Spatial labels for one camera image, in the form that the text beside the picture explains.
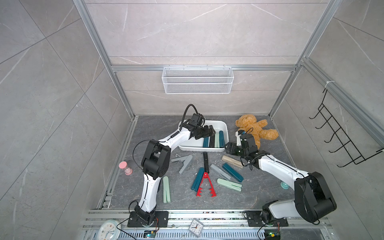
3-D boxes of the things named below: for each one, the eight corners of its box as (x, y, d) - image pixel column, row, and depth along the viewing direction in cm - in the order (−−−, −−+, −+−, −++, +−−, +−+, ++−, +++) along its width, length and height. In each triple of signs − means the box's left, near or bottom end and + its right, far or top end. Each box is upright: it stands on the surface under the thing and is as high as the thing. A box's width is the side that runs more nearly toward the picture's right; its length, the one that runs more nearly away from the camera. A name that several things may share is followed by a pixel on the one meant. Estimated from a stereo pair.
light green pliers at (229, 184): (216, 184, 86) (216, 182, 84) (217, 179, 88) (218, 177, 86) (240, 192, 83) (241, 190, 81) (240, 186, 85) (241, 185, 83)
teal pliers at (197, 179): (190, 189, 85) (190, 187, 83) (199, 167, 93) (199, 166, 91) (197, 191, 84) (197, 190, 82) (205, 170, 92) (205, 168, 90)
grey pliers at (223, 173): (210, 167, 93) (210, 165, 90) (212, 164, 94) (213, 162, 92) (228, 181, 87) (229, 179, 85) (230, 178, 88) (231, 176, 86)
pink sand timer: (124, 175, 91) (117, 167, 82) (126, 168, 93) (119, 161, 85) (131, 175, 91) (125, 167, 82) (133, 168, 93) (127, 161, 85)
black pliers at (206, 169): (205, 173, 90) (205, 171, 89) (203, 153, 99) (203, 151, 98) (209, 172, 90) (209, 171, 89) (206, 153, 99) (206, 151, 98)
